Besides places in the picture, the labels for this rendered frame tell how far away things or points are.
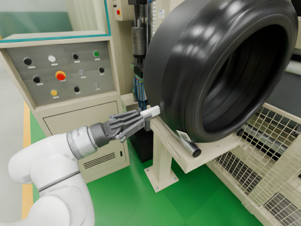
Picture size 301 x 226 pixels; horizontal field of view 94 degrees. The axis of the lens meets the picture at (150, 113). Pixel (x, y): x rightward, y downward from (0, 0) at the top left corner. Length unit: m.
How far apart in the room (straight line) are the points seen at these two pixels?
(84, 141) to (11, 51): 0.71
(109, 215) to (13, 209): 0.85
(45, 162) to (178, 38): 0.47
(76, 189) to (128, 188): 1.14
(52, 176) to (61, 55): 0.72
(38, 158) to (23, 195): 1.47
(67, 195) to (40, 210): 0.05
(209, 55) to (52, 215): 0.50
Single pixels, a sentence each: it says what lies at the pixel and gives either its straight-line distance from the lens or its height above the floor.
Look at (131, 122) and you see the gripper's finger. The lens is 0.46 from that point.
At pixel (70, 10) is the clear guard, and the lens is 0.97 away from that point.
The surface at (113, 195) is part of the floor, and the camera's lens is 1.56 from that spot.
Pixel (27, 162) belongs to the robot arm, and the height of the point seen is 1.08.
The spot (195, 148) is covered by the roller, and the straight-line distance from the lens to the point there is 0.64.
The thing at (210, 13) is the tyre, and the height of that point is 1.38.
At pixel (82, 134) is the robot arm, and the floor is 1.11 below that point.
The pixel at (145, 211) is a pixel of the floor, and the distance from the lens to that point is 1.47.
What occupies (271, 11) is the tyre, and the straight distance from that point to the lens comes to 0.52.
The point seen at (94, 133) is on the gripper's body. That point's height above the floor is 1.10.
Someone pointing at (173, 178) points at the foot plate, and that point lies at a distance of 1.60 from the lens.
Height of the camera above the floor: 1.39
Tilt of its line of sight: 36 degrees down
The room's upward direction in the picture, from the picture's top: straight up
